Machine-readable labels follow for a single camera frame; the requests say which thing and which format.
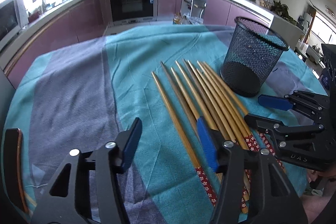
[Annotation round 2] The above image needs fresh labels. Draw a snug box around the right hand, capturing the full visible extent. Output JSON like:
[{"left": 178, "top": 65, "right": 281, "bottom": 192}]
[{"left": 306, "top": 168, "right": 335, "bottom": 197}]

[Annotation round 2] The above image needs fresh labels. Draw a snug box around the black mesh utensil cup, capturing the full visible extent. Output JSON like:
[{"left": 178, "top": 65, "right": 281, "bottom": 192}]
[{"left": 220, "top": 16, "right": 289, "bottom": 98}]

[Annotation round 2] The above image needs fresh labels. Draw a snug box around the green potted plant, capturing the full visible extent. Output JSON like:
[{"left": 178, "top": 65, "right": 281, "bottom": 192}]
[{"left": 270, "top": 0, "right": 297, "bottom": 25}]

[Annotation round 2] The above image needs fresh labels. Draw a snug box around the teal purple table cloth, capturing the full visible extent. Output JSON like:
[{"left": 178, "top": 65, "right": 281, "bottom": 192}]
[{"left": 1, "top": 23, "right": 329, "bottom": 224}]

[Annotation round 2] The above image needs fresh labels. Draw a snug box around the cooking oil bottle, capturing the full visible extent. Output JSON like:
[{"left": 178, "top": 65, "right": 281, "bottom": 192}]
[{"left": 173, "top": 14, "right": 183, "bottom": 24}]

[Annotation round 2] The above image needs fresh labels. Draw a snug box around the white microwave oven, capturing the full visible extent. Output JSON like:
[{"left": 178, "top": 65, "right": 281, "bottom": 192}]
[{"left": 0, "top": 0, "right": 29, "bottom": 50}]

